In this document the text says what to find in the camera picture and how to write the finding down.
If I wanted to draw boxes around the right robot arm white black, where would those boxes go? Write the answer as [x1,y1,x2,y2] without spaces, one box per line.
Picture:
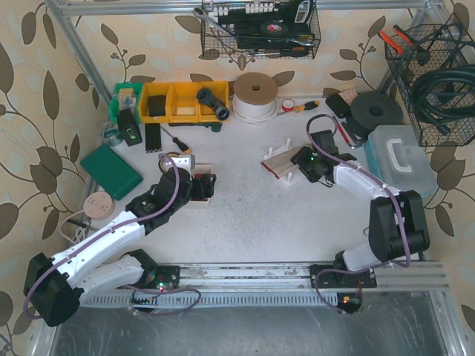
[290,130,430,272]

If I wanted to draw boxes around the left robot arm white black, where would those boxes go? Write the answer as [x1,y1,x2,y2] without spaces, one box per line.
[24,165,216,327]

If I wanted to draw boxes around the black green device box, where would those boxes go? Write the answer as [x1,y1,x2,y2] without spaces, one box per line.
[117,109,143,146]

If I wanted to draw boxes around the white peg base plate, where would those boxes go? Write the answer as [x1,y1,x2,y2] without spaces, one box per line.
[261,138,304,188]

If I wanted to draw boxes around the yellow storage bin row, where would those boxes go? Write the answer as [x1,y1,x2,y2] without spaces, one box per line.
[138,81,229,125]

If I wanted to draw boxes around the white cable spool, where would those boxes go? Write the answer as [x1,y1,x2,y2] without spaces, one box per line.
[231,72,278,125]

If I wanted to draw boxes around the wire basket right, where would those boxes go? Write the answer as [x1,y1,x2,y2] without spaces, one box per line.
[384,22,474,147]

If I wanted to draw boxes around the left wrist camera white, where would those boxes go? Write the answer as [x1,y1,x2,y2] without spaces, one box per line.
[166,154,195,174]

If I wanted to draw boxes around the orange handled pliers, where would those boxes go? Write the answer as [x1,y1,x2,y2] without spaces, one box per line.
[378,24,414,56]

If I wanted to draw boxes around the black sanding block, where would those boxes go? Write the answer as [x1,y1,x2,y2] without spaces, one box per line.
[325,93,351,119]

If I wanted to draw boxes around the red tape roll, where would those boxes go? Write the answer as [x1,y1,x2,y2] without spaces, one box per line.
[281,99,295,112]

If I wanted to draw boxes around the black filament spool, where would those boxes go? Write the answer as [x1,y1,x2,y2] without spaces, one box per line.
[345,91,404,140]

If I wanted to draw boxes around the orange black screwdriver right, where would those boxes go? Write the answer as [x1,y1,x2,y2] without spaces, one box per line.
[278,100,320,116]

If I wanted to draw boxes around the teal clear toolbox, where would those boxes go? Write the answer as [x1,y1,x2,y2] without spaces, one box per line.
[364,125,437,198]

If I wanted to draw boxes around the coiled black hose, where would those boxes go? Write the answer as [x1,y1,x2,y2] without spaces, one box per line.
[410,65,475,127]

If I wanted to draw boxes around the black pipe fitting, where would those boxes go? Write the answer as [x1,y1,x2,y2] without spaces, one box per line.
[197,88,230,121]

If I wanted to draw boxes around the beige work glove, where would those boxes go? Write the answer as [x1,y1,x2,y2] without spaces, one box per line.
[261,145,305,179]

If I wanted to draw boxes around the white tray of springs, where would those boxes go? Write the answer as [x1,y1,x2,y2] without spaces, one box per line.
[187,163,215,208]

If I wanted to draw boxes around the red handled hex key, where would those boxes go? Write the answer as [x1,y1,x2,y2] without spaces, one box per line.
[331,114,365,150]

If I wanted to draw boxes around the orange tip screwdriver left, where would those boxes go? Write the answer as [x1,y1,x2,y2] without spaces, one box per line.
[161,126,191,154]

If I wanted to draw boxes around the wire basket top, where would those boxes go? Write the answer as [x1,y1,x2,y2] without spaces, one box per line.
[192,1,321,63]

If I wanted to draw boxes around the black ribbed block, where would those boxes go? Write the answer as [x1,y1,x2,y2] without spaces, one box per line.
[145,123,162,154]

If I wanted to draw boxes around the green storage bin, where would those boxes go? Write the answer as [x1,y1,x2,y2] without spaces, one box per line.
[109,83,143,123]

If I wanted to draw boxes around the wire basket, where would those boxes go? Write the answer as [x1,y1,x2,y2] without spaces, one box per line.
[384,22,474,147]
[192,1,321,63]

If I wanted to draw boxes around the brown tape roll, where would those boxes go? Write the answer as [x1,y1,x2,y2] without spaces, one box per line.
[158,151,180,174]

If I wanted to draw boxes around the glass jar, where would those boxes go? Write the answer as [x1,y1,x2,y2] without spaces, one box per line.
[102,121,122,147]

